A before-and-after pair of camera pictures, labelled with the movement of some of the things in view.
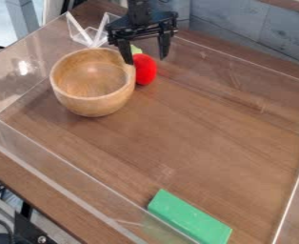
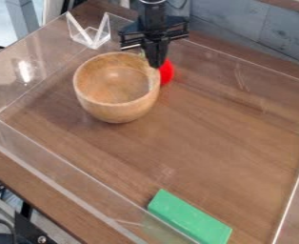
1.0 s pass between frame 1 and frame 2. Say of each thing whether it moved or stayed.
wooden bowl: moved
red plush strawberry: moved
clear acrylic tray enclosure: stayed
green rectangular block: stayed
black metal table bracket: stayed
